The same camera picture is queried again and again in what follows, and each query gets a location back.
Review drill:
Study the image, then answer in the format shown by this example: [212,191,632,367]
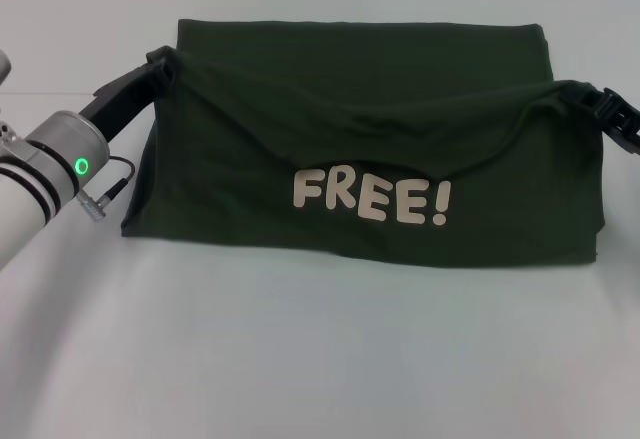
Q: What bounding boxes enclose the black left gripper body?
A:
[78,60,170,146]

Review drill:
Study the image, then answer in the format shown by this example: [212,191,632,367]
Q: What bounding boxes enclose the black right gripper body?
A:
[607,112,640,154]

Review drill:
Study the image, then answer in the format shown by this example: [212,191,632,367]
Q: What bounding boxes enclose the dark green t-shirt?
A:
[119,18,610,265]

